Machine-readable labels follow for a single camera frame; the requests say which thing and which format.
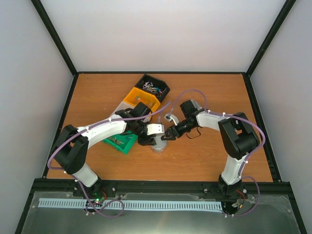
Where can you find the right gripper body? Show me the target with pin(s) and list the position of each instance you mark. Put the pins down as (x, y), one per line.
(182, 131)

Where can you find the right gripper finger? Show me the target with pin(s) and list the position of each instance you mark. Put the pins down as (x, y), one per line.
(169, 132)
(168, 137)

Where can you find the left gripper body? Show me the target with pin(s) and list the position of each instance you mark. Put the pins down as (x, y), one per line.
(138, 129)

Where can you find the white round lid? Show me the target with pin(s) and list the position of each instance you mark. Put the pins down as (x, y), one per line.
(158, 140)

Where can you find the clear plastic cup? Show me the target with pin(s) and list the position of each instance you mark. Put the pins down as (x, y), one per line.
(159, 148)

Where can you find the green plastic bin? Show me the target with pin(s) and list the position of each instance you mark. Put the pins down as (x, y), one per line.
(122, 142)

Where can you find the white translucent plastic bin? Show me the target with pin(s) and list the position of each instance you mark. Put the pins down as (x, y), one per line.
(124, 105)

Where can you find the yellow plastic bin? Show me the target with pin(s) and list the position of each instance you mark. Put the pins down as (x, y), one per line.
(137, 95)

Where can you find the black plastic bin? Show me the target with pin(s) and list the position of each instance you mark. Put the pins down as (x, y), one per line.
(153, 86)

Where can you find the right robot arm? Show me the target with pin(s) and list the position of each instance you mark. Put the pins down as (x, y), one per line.
(237, 133)

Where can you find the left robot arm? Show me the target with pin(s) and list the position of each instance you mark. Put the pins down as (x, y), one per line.
(70, 149)

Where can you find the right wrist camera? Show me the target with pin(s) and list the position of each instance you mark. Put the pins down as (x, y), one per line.
(171, 118)

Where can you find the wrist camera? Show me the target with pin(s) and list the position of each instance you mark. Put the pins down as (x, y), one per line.
(154, 129)
(171, 118)

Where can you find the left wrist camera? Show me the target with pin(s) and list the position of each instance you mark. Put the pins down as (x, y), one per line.
(154, 129)

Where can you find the light blue cable duct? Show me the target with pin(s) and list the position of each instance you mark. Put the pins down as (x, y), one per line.
(133, 205)

